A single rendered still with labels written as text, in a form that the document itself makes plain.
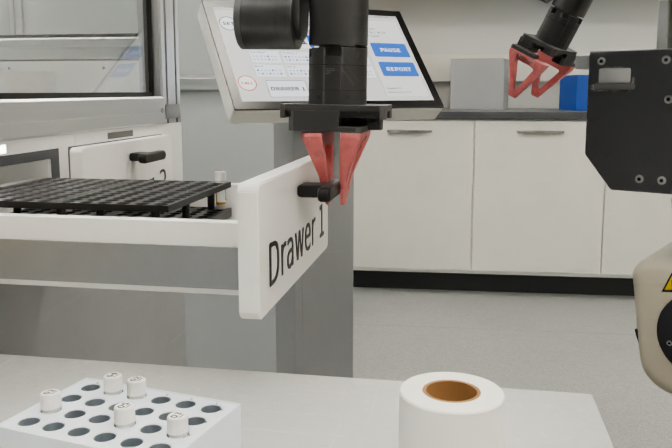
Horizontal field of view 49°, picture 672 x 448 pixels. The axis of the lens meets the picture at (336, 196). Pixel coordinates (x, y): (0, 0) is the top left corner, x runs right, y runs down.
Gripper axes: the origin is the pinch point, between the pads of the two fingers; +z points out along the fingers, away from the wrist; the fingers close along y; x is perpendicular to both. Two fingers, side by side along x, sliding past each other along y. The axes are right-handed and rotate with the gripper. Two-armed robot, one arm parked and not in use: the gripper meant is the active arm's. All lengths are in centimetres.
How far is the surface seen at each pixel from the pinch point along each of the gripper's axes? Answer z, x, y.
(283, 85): -11, -83, 27
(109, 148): -2.0, -21.3, 35.1
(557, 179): 32, -294, -55
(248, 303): 6.3, 17.6, 3.8
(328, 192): -1.3, 6.6, -0.5
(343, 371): 58, -100, 15
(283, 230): 1.8, 9.7, 2.9
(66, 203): -0.1, 11.9, 22.4
